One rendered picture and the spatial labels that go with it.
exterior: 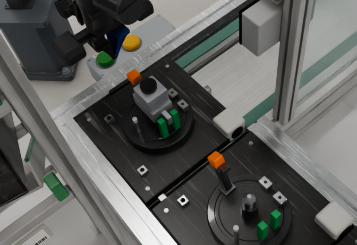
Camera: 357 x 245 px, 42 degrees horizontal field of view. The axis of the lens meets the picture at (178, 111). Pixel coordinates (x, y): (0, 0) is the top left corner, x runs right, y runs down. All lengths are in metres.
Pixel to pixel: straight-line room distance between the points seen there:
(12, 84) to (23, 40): 0.76
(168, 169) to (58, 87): 0.43
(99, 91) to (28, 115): 0.65
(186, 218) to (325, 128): 0.38
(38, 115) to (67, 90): 0.78
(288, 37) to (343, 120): 0.36
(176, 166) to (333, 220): 0.29
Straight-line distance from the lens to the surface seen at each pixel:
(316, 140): 1.03
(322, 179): 0.88
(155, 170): 0.87
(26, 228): 0.50
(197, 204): 0.83
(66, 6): 0.86
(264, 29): 0.70
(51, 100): 1.16
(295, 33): 0.72
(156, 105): 0.83
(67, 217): 1.00
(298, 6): 0.68
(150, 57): 1.04
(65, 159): 0.45
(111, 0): 0.72
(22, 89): 0.37
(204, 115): 0.92
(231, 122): 0.88
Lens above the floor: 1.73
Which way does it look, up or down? 55 degrees down
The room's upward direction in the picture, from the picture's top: 11 degrees counter-clockwise
